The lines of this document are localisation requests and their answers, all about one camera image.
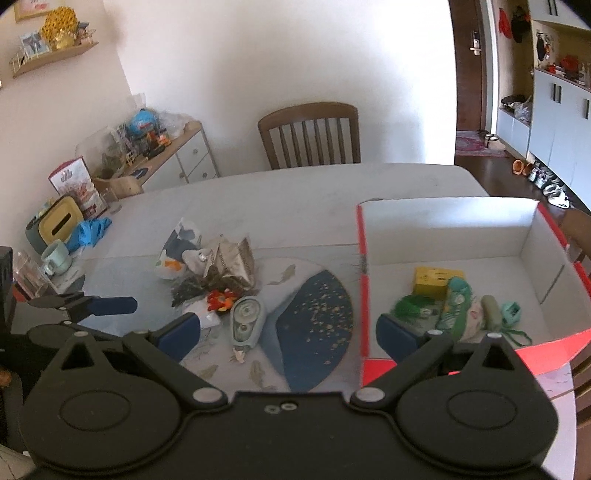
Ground brown door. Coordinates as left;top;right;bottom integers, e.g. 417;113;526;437
449;0;486;131

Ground clear glass jar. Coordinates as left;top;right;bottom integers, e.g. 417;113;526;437
14;251;52;299

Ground white plush tooth toy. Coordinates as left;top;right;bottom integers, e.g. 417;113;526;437
181;248;211;277

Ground white wooden sideboard cabinet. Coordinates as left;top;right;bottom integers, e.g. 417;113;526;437
93;121;219;199

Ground light blue correction tape dispenser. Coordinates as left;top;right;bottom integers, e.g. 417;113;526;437
230;296;266;349

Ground yellow small box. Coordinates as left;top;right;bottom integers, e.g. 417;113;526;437
413;266;465;300

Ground brown wooden chair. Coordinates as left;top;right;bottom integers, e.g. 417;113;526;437
257;102;361;170

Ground wooden wall shelf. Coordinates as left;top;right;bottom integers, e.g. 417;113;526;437
9;29;98;79

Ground red orange plush toy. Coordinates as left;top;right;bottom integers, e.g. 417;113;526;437
206;288;239;313

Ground yellow grey tissue box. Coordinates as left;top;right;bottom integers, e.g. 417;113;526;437
25;195;84;255

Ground white beads plastic bag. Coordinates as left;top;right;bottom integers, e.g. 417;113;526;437
182;304;221;330

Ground red white snack bag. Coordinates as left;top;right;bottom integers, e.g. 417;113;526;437
48;157;107;220

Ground blue cloth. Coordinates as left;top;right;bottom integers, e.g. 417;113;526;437
65;217;112;253

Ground silver foil snack bag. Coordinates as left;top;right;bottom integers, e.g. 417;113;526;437
204;236;256;294

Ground black beads plastic bag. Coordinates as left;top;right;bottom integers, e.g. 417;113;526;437
171;275;211;308

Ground white shoe cabinet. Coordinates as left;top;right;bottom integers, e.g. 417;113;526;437
491;1;590;205

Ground blue globe toy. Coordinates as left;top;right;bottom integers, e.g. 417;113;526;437
127;108;159;137

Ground mint green mug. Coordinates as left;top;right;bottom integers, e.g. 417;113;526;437
41;239;72;277

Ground red white cardboard box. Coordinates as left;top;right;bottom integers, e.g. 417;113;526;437
356;197;590;383

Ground green patterned pouch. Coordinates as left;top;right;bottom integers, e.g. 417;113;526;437
437;276;473;341

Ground green tassel toy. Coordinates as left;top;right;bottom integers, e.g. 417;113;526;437
394;294;439;321

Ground white blue patterned pouch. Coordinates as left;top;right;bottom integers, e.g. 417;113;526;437
154;219;201;280

